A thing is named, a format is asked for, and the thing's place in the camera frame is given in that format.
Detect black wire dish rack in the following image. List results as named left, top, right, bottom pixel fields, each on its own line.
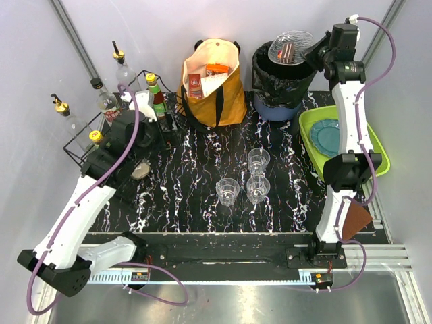
left=63, top=70, right=190, bottom=205

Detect orange snack box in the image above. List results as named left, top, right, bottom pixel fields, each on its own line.
left=205, top=63, right=230, bottom=76

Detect chocolate cake slice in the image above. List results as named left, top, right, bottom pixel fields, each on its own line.
left=277, top=43, right=295, bottom=65

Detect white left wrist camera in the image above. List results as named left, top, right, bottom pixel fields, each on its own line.
left=120, top=90, right=157, bottom=122

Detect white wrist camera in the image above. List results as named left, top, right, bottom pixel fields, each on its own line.
left=120, top=90, right=157, bottom=122
left=346, top=14, right=360, bottom=32

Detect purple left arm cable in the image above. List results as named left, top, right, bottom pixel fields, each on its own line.
left=26, top=83, right=190, bottom=317

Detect clear oil bottle gold spout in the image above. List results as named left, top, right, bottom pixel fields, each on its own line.
left=51, top=94, right=93, bottom=153

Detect white paper package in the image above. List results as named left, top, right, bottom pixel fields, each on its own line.
left=200, top=73, right=227, bottom=97

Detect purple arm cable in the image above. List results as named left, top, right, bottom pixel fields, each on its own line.
left=279, top=16, right=398, bottom=293
left=26, top=83, right=190, bottom=317

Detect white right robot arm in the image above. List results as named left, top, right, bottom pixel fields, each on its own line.
left=304, top=21, right=382, bottom=266

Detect red sauce bottle yellow cap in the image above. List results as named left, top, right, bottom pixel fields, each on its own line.
left=88, top=130, right=103, bottom=149

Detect orange canvas tote bag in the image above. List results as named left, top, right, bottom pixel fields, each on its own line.
left=177, top=38, right=246, bottom=133

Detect clear bottle black cap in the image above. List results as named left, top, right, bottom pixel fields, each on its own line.
left=90, top=78, right=122, bottom=126

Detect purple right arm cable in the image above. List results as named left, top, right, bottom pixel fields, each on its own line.
left=279, top=16, right=398, bottom=293

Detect clear glass bowl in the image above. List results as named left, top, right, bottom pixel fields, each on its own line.
left=267, top=30, right=314, bottom=66

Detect lime green plastic tub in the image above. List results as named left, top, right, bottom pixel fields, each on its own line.
left=299, top=105, right=391, bottom=180

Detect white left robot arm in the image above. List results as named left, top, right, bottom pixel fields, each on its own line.
left=17, top=110, right=159, bottom=297

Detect trash bin with black liner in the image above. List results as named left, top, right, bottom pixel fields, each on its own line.
left=252, top=41, right=317, bottom=122

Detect brown scouring pad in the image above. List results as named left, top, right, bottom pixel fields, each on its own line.
left=342, top=202, right=373, bottom=241

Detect red snack box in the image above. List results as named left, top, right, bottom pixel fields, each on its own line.
left=188, top=74, right=204, bottom=99

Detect clear glass tumbler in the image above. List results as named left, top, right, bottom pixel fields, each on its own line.
left=215, top=178, right=240, bottom=206
left=247, top=148, right=271, bottom=176
left=246, top=175, right=271, bottom=204

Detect glass jar front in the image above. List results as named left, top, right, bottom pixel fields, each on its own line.
left=131, top=162, right=151, bottom=180

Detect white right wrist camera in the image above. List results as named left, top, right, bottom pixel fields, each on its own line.
left=346, top=14, right=360, bottom=32

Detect teal ceramic plate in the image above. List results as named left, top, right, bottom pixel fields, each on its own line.
left=309, top=119, right=340, bottom=158

